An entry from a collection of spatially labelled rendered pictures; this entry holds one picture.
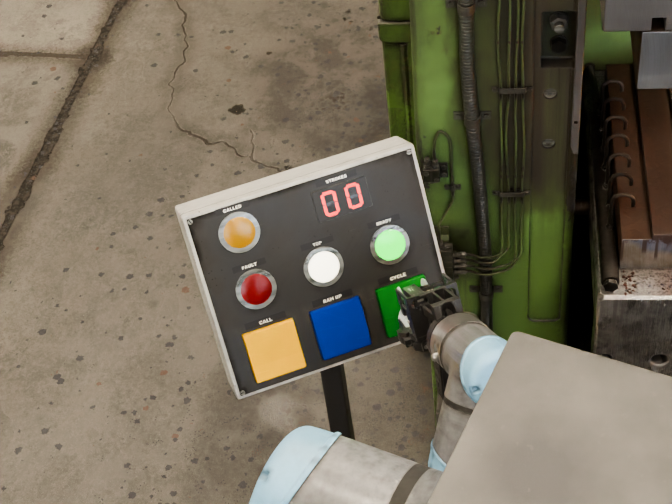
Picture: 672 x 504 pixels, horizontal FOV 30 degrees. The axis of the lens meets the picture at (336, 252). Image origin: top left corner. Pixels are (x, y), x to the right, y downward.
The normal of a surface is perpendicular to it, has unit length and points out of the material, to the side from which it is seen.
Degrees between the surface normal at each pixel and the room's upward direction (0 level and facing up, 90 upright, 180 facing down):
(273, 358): 60
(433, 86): 90
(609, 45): 90
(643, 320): 90
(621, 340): 90
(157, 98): 0
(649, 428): 0
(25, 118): 0
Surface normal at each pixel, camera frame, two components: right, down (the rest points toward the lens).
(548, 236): -0.09, 0.73
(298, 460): -0.14, -0.67
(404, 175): 0.25, 0.23
